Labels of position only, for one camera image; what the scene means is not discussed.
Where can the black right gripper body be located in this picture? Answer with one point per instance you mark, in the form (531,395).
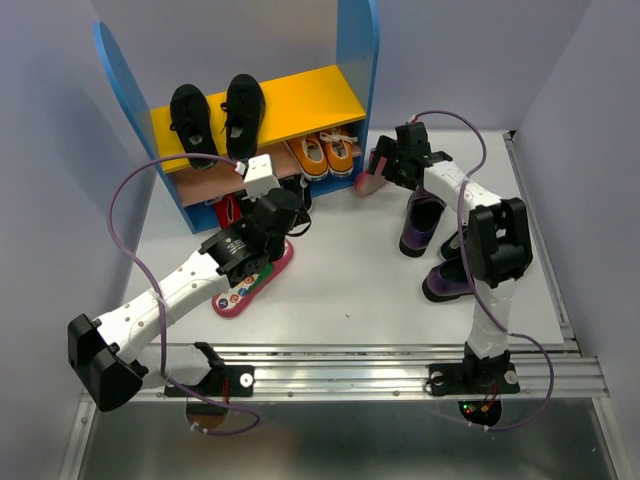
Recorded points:
(399,176)

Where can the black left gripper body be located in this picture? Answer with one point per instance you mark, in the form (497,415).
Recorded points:
(278,247)

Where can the black white high-top sneaker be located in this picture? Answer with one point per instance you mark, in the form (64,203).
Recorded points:
(298,184)

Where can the pink patterned sandal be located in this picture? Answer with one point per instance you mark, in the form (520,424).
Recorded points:
(366,184)
(232,303)

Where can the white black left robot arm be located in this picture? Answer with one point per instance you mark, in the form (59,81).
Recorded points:
(104,352)

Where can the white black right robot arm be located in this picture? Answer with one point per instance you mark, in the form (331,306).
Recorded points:
(496,251)

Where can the purple shoe upper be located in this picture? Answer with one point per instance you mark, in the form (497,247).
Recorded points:
(424,211)

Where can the purple shoe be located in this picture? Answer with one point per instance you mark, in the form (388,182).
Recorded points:
(424,211)
(446,282)

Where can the blue yellow shoe shelf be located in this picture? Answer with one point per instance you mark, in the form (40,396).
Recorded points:
(340,94)

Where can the black sneaker on top shelf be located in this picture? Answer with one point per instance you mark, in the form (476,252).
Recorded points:
(245,107)

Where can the purple shoe lower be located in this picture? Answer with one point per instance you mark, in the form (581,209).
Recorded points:
(446,282)

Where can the yellow sneaker right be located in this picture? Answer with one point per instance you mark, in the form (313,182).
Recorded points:
(337,145)

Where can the yellow sneaker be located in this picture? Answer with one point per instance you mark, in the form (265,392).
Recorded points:
(337,145)
(309,153)

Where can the red sneaker left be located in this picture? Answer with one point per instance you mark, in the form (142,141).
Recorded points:
(227,209)

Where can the yellow sneaker left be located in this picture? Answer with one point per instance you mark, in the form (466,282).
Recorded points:
(309,153)

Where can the black sneaker far left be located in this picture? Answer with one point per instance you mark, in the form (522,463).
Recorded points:
(190,120)

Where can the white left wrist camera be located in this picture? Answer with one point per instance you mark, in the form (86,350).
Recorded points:
(260,177)

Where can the aluminium mounting rail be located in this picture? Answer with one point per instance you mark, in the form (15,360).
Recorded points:
(325,373)

